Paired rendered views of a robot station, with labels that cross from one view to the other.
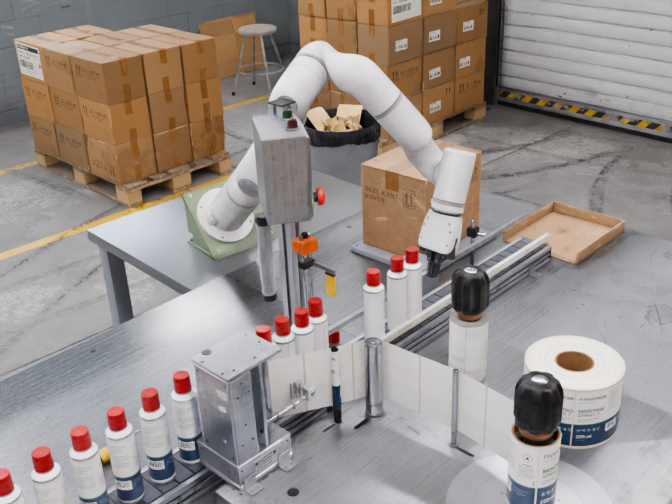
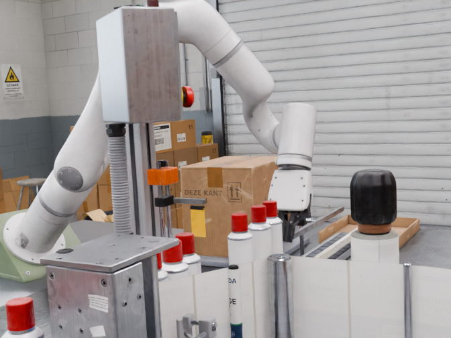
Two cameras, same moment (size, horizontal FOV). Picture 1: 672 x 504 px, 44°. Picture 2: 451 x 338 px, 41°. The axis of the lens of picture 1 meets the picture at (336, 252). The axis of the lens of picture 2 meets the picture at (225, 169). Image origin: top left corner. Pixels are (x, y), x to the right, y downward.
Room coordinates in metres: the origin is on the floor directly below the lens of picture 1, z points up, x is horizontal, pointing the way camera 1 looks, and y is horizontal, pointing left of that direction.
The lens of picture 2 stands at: (0.60, 0.25, 1.32)
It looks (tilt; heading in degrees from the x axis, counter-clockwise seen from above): 7 degrees down; 345
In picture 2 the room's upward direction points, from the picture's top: 3 degrees counter-clockwise
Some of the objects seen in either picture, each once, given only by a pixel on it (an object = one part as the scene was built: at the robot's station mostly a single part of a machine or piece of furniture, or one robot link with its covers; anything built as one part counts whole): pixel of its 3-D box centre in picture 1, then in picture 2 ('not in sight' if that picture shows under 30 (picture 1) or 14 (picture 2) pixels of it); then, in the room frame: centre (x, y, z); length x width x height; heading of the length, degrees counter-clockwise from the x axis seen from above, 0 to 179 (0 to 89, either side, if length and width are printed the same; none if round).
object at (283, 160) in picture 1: (283, 167); (138, 68); (1.70, 0.11, 1.38); 0.17 x 0.10 x 0.19; 10
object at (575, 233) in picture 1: (564, 230); (370, 230); (2.42, -0.73, 0.85); 0.30 x 0.26 x 0.04; 135
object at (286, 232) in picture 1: (291, 240); (141, 181); (1.79, 0.10, 1.16); 0.04 x 0.04 x 0.67; 45
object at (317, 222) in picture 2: (416, 280); (268, 249); (1.95, -0.21, 0.96); 1.07 x 0.01 x 0.01; 135
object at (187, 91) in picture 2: (318, 196); (184, 96); (1.66, 0.03, 1.33); 0.04 x 0.03 x 0.04; 10
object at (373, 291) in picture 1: (374, 308); (241, 263); (1.77, -0.09, 0.98); 0.05 x 0.05 x 0.20
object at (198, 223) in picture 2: (330, 284); (198, 220); (1.69, 0.01, 1.09); 0.03 x 0.01 x 0.06; 45
